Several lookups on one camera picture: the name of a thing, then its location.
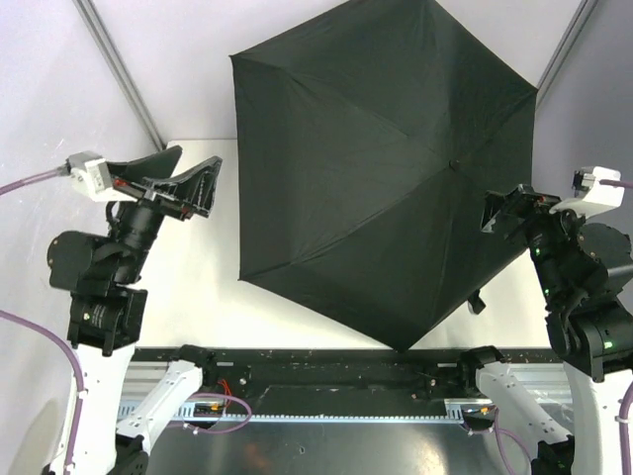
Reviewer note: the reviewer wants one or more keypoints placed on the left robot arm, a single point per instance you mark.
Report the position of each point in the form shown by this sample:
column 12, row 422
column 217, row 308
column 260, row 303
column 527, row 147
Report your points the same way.
column 101, row 273

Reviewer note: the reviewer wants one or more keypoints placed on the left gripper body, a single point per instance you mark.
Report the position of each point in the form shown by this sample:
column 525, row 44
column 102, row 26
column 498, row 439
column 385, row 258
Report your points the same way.
column 161, row 196

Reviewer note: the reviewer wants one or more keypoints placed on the black folding umbrella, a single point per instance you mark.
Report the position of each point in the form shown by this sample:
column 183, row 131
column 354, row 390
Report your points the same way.
column 367, row 140

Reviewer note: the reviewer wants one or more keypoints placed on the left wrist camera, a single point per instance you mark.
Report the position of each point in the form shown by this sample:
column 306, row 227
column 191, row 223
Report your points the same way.
column 90, row 176

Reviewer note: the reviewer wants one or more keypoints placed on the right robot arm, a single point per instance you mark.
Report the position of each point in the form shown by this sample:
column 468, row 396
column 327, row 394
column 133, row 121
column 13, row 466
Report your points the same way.
column 581, row 267

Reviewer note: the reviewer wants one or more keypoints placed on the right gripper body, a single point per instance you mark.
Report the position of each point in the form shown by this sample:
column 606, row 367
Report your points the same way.
column 517, row 213

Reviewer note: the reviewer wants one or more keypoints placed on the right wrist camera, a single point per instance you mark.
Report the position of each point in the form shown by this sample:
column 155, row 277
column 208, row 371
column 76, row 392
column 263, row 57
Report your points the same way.
column 594, row 193

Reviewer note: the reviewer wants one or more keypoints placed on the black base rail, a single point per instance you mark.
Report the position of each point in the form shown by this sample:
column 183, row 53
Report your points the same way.
column 251, row 371

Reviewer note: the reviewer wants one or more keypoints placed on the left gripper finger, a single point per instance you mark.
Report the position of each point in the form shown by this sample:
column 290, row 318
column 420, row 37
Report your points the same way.
column 159, row 165
column 191, row 192

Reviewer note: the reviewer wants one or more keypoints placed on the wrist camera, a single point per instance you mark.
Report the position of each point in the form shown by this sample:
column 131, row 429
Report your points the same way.
column 90, row 176
column 594, row 193

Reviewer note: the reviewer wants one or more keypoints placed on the right aluminium frame post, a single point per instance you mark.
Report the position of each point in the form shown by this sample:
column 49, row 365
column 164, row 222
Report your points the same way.
column 564, row 47

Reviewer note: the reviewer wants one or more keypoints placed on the aluminium frame post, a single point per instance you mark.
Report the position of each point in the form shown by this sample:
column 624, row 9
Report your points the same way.
column 107, row 47
column 564, row 47

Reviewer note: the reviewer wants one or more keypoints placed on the left aluminium frame post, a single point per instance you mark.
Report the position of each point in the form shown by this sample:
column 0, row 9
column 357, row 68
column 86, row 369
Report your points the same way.
column 107, row 47

